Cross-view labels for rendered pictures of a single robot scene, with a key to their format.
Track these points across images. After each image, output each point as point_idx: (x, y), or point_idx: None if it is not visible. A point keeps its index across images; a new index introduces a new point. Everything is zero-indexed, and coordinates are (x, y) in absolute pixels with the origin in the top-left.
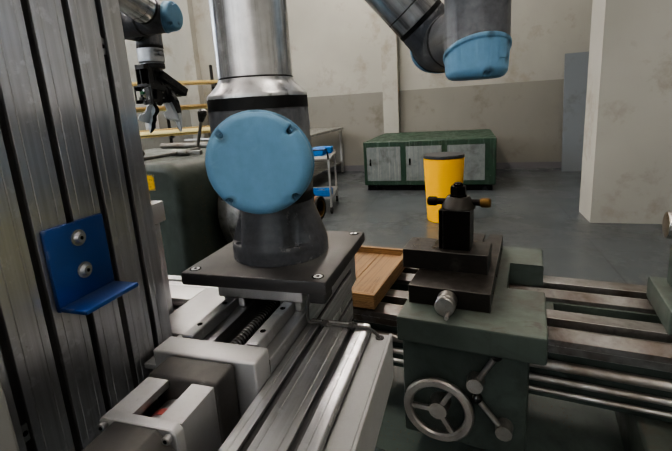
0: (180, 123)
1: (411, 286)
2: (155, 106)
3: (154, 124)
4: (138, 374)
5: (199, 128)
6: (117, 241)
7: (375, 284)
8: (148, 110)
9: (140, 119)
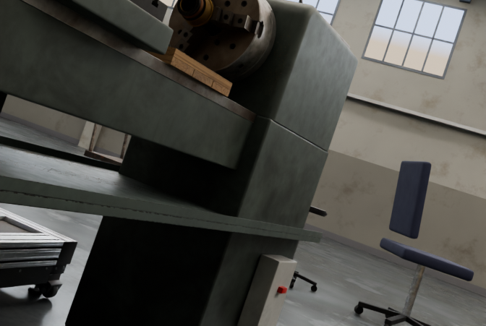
0: None
1: None
2: None
3: None
4: None
5: None
6: None
7: None
8: None
9: None
